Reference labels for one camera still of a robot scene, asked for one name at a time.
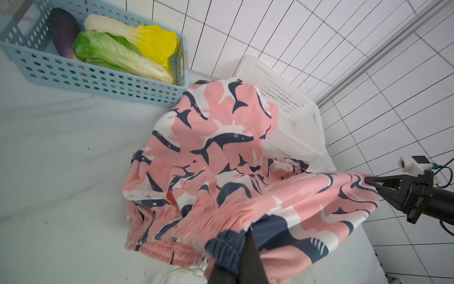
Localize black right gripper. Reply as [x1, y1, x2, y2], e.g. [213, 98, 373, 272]
[365, 170, 435, 224]

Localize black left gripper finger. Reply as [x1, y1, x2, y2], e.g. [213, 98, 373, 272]
[208, 229, 269, 284]

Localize pink shark print shorts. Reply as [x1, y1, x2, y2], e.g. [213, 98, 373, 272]
[122, 78, 379, 284]

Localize white perforated basket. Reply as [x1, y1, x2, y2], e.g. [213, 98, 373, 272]
[235, 55, 326, 159]

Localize yellow toy cabbage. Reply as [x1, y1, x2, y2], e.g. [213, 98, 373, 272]
[84, 14, 180, 73]

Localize green toy lettuce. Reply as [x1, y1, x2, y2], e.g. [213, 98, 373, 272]
[73, 31, 173, 84]

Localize purple toy eggplant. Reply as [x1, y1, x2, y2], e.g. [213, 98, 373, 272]
[48, 8, 80, 60]

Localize light blue perforated basket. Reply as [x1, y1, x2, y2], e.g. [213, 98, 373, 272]
[1, 1, 189, 108]

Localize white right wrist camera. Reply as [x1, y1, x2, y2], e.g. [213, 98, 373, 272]
[398, 155, 433, 177]

